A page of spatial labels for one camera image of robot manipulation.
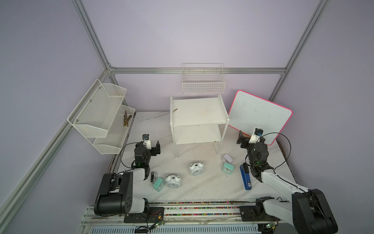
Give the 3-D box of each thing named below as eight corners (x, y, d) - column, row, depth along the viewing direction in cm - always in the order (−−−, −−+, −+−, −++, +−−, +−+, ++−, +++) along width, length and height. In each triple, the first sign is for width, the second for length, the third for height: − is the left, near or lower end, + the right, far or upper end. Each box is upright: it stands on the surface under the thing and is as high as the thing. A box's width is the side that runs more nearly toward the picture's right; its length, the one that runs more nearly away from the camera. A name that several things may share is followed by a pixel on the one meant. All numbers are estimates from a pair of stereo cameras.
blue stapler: (244, 189, 84) (246, 187, 81) (239, 165, 93) (240, 163, 90) (251, 189, 84) (253, 187, 81) (245, 165, 93) (247, 163, 90)
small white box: (227, 166, 92) (228, 162, 88) (221, 160, 95) (222, 156, 91) (231, 163, 94) (232, 159, 90) (225, 157, 97) (226, 153, 93)
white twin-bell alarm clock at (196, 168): (191, 178, 88) (191, 171, 80) (189, 170, 91) (189, 163, 84) (203, 175, 89) (204, 168, 81) (201, 167, 92) (202, 160, 85)
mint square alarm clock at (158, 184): (153, 188, 84) (151, 185, 80) (159, 179, 87) (158, 176, 83) (160, 192, 82) (158, 189, 78) (166, 183, 85) (164, 180, 81)
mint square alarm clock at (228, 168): (221, 171, 90) (222, 168, 87) (223, 165, 93) (225, 161, 89) (231, 175, 89) (233, 172, 85) (233, 169, 91) (235, 165, 88)
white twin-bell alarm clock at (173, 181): (167, 189, 84) (164, 184, 76) (168, 181, 87) (165, 174, 79) (180, 189, 84) (179, 184, 76) (181, 181, 87) (179, 174, 79)
